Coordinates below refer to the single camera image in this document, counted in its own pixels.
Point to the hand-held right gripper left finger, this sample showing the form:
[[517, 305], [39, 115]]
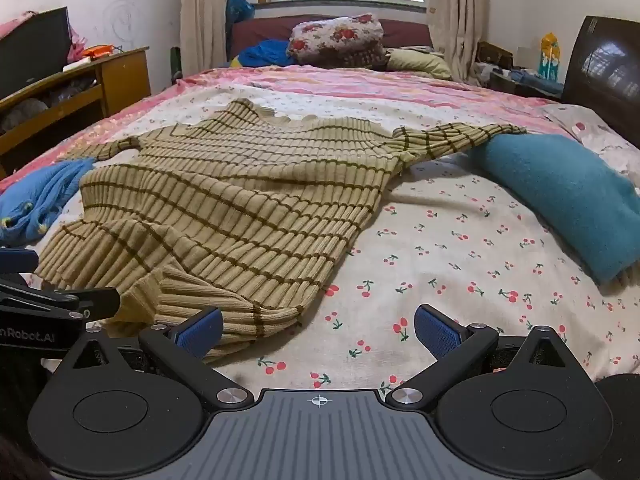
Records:
[[200, 334]]

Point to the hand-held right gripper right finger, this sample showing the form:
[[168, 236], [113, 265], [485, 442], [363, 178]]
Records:
[[437, 334]]

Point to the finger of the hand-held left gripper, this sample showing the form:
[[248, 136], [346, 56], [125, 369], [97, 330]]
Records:
[[20, 260], [75, 301]]

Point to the beige striped knit sweater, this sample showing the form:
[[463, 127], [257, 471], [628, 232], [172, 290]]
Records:
[[225, 200]]

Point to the light blue knit cardigan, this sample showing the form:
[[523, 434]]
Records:
[[35, 200]]

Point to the cherry print bed sheet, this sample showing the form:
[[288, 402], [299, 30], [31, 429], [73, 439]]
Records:
[[450, 260]]

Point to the grey plastic bags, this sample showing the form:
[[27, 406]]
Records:
[[30, 107]]

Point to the white book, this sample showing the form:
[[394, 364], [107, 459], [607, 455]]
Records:
[[77, 64]]

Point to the black television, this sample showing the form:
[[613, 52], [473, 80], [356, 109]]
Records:
[[35, 55]]

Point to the wooden desk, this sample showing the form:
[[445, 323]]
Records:
[[125, 75]]

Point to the orange object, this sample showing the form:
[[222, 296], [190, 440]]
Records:
[[95, 51]]

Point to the dark green bag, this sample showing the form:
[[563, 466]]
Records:
[[175, 65]]

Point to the white cherry print pillow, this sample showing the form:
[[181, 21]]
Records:
[[595, 130]]

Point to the pink patterned blanket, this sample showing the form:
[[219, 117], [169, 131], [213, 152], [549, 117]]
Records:
[[350, 80]]

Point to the blue cloth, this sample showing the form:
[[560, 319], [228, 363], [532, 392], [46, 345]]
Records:
[[537, 82]]

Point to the olive green pillow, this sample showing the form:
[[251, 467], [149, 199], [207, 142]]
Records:
[[417, 64]]

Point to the dark wooden nightstand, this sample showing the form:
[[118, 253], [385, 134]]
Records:
[[492, 55]]

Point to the bright blue garment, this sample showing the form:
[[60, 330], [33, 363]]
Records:
[[265, 52]]

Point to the brown patterned blanket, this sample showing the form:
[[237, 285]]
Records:
[[350, 58]]

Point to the beige curtain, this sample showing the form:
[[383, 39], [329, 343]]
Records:
[[455, 20], [202, 15]]

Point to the maroon bed cover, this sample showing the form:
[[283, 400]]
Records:
[[260, 27]]

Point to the red floral pillow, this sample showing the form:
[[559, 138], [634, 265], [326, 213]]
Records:
[[335, 32]]

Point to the dark brown wooden headboard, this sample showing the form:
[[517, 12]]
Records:
[[605, 60]]

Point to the blue hanging bag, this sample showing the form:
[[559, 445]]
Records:
[[239, 7]]

